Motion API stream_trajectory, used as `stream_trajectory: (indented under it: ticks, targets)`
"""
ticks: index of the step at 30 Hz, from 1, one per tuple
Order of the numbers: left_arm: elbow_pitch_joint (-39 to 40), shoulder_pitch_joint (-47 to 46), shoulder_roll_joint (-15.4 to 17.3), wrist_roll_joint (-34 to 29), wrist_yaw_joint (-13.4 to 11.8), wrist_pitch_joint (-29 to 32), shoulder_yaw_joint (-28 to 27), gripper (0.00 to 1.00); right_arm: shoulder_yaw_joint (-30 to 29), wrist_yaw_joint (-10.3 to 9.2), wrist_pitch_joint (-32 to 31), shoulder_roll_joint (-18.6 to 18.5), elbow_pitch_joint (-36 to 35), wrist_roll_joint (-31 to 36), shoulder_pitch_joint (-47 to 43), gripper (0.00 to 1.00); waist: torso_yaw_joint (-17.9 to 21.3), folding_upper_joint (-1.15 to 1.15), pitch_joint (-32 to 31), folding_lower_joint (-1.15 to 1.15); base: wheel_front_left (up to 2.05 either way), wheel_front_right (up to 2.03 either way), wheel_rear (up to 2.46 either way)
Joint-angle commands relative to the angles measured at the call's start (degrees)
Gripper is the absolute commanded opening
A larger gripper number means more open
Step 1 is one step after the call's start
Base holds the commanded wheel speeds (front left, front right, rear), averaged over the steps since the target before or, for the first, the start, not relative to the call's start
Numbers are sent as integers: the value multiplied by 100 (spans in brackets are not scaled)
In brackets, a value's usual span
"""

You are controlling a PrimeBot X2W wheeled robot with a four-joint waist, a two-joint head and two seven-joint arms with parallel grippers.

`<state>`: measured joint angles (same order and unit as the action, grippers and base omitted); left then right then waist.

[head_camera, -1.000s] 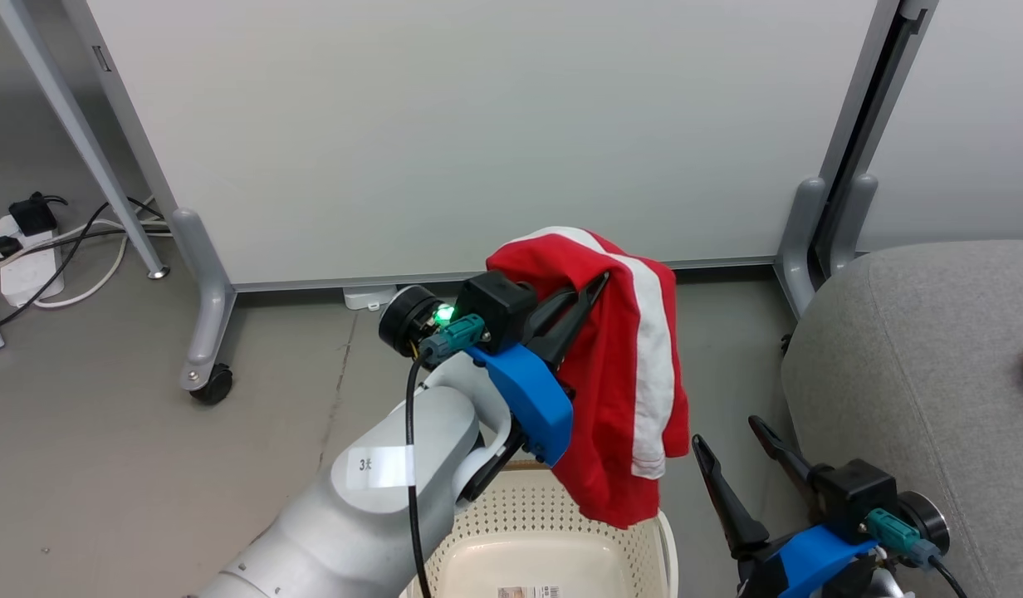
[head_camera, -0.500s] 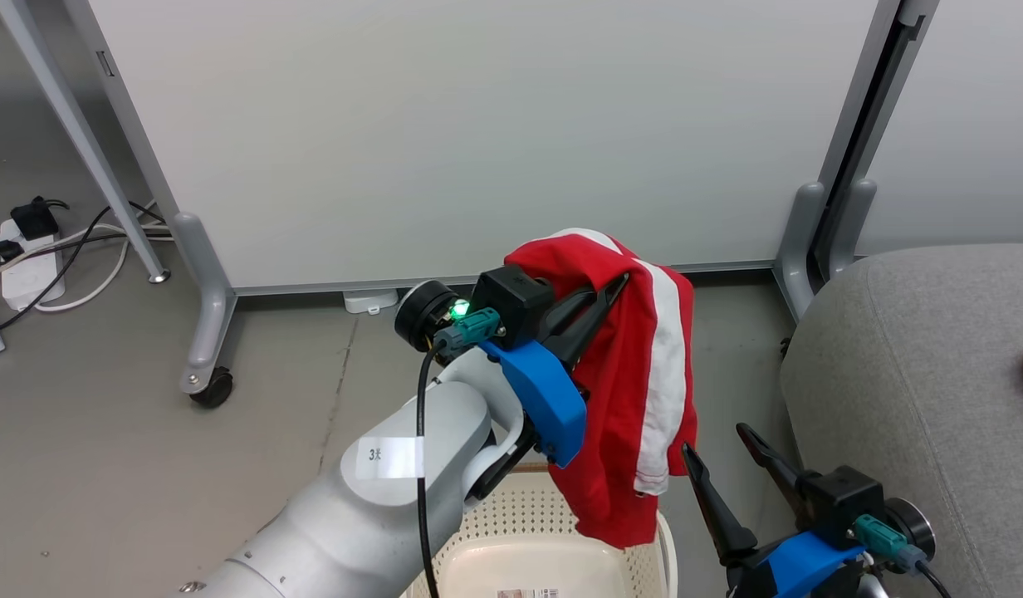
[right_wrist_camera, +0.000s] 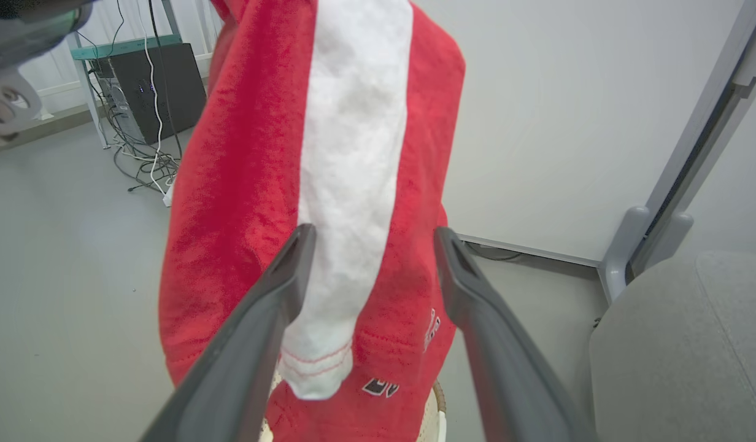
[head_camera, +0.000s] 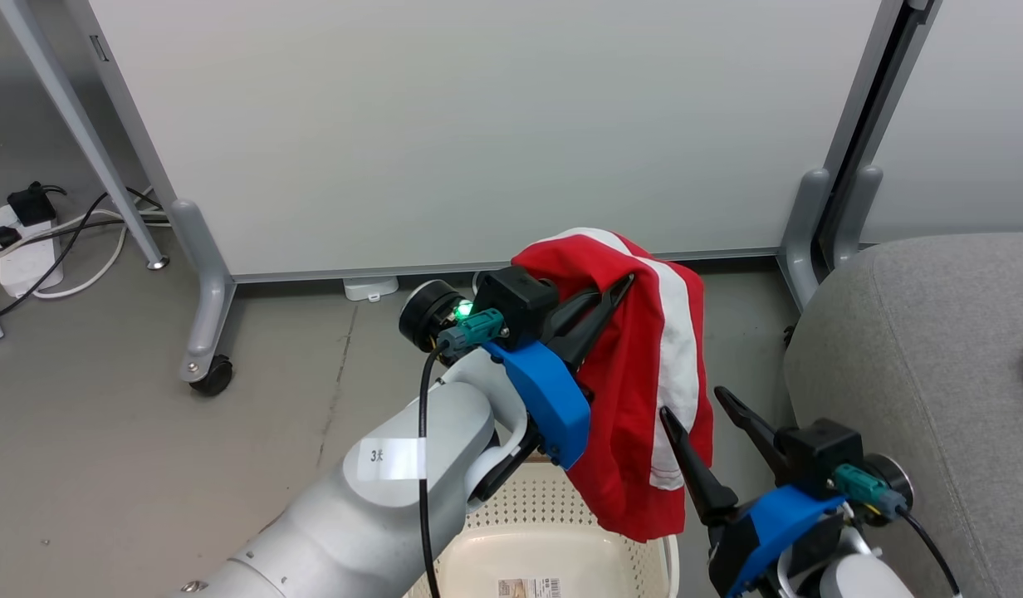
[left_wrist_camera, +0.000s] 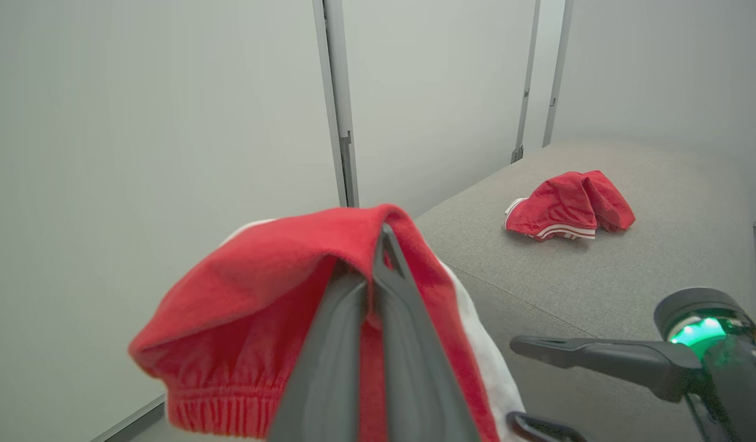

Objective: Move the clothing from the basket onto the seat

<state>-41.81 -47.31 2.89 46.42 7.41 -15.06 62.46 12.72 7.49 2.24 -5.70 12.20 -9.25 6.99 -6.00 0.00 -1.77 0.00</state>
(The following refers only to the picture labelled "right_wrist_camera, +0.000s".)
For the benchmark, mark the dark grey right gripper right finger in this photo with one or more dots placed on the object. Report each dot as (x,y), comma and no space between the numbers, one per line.
(501,356)

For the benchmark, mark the black computer tower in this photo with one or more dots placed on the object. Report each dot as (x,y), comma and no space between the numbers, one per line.
(163,86)

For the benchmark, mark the large white partition panel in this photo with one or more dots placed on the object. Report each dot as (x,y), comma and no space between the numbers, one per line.
(568,123)

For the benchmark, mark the grey partition foot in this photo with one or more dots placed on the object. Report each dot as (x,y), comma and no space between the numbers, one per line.
(666,239)
(620,252)

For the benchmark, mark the narrow white partition panel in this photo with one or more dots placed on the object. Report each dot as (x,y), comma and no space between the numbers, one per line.
(743,172)

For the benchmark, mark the white plastic laundry basket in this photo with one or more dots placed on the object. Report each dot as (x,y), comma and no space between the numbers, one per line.
(436,417)

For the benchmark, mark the red and white garment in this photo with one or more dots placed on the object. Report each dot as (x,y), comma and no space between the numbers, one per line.
(243,184)

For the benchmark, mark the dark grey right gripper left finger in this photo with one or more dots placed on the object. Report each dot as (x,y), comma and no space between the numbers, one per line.
(243,344)

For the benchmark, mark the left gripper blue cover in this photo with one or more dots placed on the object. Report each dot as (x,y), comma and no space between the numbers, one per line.
(22,43)

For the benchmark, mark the grey fabric sofa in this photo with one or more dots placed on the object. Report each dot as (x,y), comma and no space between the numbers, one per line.
(685,350)

